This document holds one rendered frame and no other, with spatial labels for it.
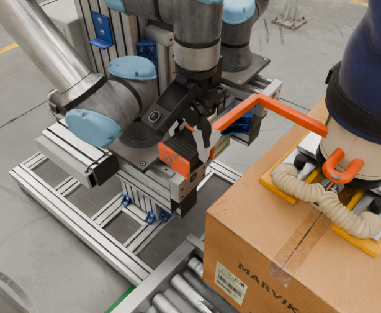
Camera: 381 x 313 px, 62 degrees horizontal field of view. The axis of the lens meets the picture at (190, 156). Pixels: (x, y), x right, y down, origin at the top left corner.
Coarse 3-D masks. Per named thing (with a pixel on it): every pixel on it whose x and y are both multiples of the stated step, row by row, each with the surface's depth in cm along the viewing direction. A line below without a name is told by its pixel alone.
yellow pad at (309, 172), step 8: (320, 120) 90; (304, 136) 86; (296, 144) 84; (288, 152) 82; (296, 152) 81; (280, 160) 80; (288, 160) 80; (296, 160) 77; (304, 160) 76; (312, 160) 79; (272, 168) 78; (296, 168) 78; (304, 168) 78; (312, 168) 78; (320, 168) 78; (264, 176) 77; (304, 176) 76; (312, 176) 77; (264, 184) 76; (272, 184) 75; (280, 192) 74; (288, 200) 73; (296, 200) 73
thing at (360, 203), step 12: (360, 192) 73; (372, 192) 73; (348, 204) 71; (360, 204) 71; (372, 204) 68; (336, 228) 67; (348, 240) 67; (360, 240) 65; (372, 240) 65; (372, 252) 64
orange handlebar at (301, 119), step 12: (252, 96) 78; (264, 96) 78; (240, 108) 75; (276, 108) 76; (288, 108) 75; (228, 120) 73; (300, 120) 73; (312, 120) 72; (324, 132) 70; (336, 156) 65; (324, 168) 63; (348, 168) 63; (360, 168) 63; (336, 180) 62; (348, 180) 61
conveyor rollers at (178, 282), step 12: (192, 264) 118; (180, 276) 115; (180, 288) 112; (192, 288) 112; (156, 300) 109; (168, 300) 110; (192, 300) 110; (204, 300) 109; (168, 312) 107; (180, 312) 107; (204, 312) 107; (216, 312) 106
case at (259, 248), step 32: (256, 192) 76; (352, 192) 76; (224, 224) 70; (256, 224) 70; (288, 224) 70; (320, 224) 70; (224, 256) 80; (256, 256) 68; (288, 256) 65; (320, 256) 65; (352, 256) 65; (224, 288) 92; (256, 288) 77; (288, 288) 66; (320, 288) 60; (352, 288) 60
